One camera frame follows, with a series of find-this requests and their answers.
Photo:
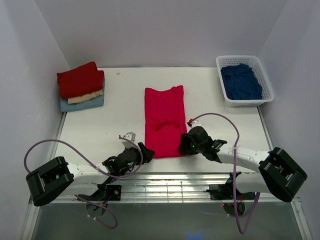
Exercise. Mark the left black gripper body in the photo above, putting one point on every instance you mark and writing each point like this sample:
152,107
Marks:
141,153

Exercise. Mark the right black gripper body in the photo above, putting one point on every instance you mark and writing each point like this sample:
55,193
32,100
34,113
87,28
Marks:
184,145

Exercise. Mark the pink t shirt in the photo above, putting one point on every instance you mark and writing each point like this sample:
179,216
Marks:
165,121

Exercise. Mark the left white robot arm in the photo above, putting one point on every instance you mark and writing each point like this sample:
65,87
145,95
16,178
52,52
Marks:
58,178

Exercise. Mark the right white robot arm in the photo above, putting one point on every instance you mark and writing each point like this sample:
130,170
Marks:
272,172

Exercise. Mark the dark blue t shirt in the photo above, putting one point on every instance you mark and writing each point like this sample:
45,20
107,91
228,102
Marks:
240,83

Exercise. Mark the folded beige shirt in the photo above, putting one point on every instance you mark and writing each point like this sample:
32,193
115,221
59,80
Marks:
85,97

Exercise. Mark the folded light blue shirt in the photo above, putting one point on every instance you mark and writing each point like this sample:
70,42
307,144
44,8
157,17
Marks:
93,103

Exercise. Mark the white plastic basket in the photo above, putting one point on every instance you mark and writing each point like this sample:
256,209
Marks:
259,72

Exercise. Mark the folded dark red shirt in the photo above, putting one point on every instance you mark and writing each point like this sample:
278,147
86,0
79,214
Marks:
80,81

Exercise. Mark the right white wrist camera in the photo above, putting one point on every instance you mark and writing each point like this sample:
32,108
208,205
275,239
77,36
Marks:
192,123

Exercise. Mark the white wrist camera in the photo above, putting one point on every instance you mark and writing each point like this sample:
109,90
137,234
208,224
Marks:
128,140
192,123

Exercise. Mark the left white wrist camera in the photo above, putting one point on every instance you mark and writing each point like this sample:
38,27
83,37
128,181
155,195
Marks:
128,140

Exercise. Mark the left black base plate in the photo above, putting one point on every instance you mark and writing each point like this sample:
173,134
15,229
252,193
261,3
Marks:
108,193

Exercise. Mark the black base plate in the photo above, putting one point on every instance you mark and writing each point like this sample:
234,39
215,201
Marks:
225,192
108,193

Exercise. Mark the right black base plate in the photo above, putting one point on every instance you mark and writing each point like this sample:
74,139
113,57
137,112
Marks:
225,192

